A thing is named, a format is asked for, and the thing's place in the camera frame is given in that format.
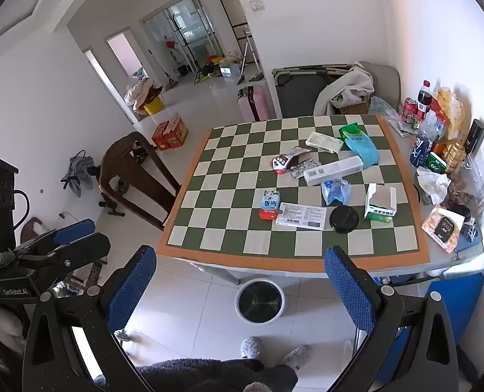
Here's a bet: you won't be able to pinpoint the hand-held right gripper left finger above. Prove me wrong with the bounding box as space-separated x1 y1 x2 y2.
22 245 158 392

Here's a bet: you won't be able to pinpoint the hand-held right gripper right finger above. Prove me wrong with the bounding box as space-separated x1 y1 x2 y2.
324 246 460 392

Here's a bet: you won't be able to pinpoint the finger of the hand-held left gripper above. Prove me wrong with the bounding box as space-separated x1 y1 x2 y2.
13 218 97 260
15 232 112 290

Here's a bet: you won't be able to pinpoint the white bin with black bag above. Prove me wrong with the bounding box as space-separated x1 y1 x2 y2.
236 278 286 325

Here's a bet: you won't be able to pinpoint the small blue packet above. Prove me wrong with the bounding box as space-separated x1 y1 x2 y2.
259 188 281 212

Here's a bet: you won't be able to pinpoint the long white box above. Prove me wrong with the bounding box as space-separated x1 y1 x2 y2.
303 156 365 186

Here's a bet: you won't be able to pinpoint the red white snack wrapper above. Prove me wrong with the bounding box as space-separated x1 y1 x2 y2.
270 147 313 175

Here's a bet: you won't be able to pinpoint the green blue packet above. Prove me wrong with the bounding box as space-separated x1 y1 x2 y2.
338 123 380 167

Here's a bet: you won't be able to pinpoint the person's left forearm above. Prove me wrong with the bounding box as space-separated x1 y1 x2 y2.
0 306 28 354

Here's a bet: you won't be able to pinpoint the grey bag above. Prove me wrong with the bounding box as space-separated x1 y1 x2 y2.
61 150 96 197

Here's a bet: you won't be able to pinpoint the black round lid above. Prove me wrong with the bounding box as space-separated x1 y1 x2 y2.
329 206 359 234

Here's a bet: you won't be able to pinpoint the white green carton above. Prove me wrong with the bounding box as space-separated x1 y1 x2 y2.
363 183 398 223

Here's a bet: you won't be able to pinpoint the white printed leaflet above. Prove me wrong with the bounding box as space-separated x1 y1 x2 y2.
275 203 327 229

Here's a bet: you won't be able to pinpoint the dark wooden chair leg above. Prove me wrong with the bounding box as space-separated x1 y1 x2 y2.
98 131 182 231

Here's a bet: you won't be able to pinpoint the blue plastic wrapper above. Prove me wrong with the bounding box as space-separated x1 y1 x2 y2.
320 178 352 207

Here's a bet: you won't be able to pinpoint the blue chair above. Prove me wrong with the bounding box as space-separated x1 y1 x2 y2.
378 271 484 380

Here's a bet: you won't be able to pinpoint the person's legs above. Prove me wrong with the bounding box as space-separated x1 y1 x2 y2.
95 357 300 392

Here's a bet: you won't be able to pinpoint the orange wet wipes pack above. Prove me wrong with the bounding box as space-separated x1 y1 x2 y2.
421 204 465 254

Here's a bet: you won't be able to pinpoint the silver blister pack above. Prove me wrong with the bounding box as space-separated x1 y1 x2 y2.
289 158 322 179

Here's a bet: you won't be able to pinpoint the green checkered table mat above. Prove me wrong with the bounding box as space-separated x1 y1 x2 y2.
160 114 432 273

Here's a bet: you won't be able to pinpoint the red cardboard box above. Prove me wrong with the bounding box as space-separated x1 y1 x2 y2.
151 112 189 150

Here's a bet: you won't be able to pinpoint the crumpled white tissue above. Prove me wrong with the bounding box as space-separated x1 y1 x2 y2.
415 167 450 205

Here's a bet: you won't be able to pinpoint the yellow bucket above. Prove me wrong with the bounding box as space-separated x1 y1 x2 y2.
143 96 163 116

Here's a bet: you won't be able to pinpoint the pile of clothes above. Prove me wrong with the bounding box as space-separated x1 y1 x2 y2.
124 77 155 109

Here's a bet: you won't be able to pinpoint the blue label drink bottle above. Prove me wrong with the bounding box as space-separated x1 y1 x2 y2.
409 110 438 168

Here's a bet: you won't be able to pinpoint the stack of papers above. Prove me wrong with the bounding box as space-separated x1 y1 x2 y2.
389 114 420 137

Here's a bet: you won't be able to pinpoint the brown cardboard box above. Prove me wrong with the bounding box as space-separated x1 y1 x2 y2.
332 98 370 115

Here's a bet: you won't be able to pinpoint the red drink can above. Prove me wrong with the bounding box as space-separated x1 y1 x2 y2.
401 97 419 123

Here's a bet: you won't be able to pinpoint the black box device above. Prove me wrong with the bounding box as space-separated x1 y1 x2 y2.
464 118 484 160

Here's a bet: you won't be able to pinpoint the dark grey folding bed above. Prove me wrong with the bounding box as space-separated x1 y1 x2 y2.
272 63 361 119

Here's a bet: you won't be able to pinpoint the white cloth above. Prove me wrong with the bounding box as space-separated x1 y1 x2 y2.
315 64 375 115

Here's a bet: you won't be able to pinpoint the cola bottle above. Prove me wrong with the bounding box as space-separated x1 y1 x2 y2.
416 80 432 120

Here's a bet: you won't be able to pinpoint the yellow snack bag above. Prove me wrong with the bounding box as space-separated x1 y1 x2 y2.
435 86 465 139

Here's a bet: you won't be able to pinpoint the pink suitcase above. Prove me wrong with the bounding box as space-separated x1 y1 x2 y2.
237 85 269 122

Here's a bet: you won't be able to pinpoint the black coat rack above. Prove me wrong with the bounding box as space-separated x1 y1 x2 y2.
166 10 202 84

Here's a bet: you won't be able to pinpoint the sliding glass door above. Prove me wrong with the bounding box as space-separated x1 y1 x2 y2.
140 0 222 70

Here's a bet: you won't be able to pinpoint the metal ladder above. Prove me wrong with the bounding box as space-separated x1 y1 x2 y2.
236 24 263 86

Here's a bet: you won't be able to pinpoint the black cable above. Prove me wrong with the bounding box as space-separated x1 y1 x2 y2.
12 189 31 229

